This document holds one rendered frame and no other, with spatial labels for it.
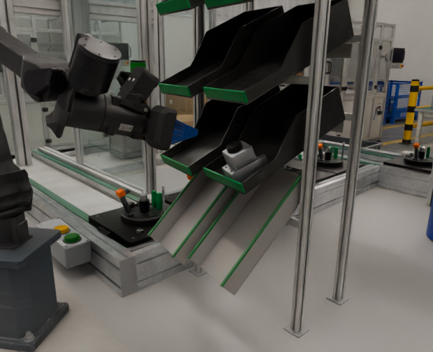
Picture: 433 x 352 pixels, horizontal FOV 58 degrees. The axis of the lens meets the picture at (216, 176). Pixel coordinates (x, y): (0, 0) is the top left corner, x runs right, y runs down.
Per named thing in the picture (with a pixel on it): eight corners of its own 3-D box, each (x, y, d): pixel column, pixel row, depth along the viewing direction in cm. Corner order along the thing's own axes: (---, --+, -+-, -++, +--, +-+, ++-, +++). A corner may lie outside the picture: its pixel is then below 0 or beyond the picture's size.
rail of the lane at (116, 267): (121, 297, 95) (119, 258, 92) (9, 202, 158) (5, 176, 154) (141, 289, 99) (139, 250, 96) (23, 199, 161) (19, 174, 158)
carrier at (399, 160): (437, 177, 168) (442, 148, 165) (383, 165, 185) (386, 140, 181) (455, 167, 184) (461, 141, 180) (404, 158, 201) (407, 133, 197)
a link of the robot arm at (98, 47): (21, 85, 58) (38, 10, 52) (68, 83, 64) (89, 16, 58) (65, 133, 54) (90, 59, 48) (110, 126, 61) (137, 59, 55)
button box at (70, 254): (66, 269, 100) (64, 247, 98) (37, 242, 115) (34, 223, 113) (92, 260, 105) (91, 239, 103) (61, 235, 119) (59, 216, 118)
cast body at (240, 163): (236, 188, 72) (223, 156, 69) (226, 179, 76) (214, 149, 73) (273, 165, 74) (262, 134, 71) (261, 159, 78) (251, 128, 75)
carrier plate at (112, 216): (130, 250, 100) (130, 242, 100) (89, 222, 117) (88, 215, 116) (202, 225, 116) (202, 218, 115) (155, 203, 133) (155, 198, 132)
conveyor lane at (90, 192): (133, 281, 103) (131, 246, 100) (25, 199, 162) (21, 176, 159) (213, 247, 121) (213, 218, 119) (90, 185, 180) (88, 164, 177)
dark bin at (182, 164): (191, 177, 81) (177, 147, 77) (163, 163, 91) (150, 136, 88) (286, 112, 91) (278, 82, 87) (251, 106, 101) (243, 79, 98)
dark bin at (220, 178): (244, 195, 70) (231, 160, 67) (206, 177, 81) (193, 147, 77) (346, 119, 80) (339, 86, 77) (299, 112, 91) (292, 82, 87)
